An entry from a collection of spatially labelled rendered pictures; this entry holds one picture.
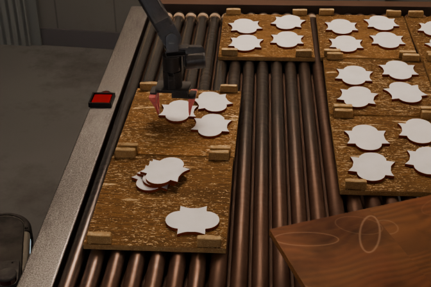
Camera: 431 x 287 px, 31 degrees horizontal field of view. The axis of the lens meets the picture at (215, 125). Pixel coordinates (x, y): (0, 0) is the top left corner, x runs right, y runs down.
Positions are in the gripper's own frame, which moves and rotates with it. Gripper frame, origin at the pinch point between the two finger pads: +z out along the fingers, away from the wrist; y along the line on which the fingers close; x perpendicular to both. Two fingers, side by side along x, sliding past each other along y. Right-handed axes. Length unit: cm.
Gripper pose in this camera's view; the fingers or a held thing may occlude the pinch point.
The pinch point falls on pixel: (174, 111)
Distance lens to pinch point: 240.0
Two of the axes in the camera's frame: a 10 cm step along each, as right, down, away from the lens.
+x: -1.0, 4.9, -8.6
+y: -10.0, -0.4, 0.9
